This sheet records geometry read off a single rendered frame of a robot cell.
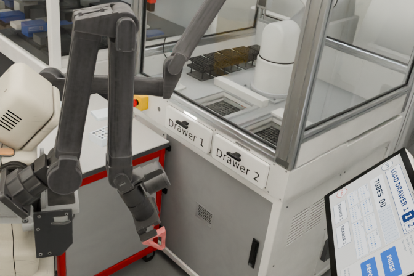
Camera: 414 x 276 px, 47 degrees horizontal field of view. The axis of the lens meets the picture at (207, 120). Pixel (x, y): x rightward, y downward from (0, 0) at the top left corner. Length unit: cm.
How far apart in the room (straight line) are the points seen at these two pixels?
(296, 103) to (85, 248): 118
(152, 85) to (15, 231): 58
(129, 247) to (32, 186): 138
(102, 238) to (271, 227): 81
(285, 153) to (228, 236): 59
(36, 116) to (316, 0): 91
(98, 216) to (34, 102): 108
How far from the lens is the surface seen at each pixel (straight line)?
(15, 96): 123
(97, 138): 219
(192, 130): 210
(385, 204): 147
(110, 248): 241
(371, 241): 140
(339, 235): 149
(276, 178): 186
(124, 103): 109
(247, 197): 203
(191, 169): 224
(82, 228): 222
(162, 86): 150
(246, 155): 190
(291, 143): 177
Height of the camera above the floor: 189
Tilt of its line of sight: 27 degrees down
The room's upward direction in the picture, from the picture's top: 7 degrees clockwise
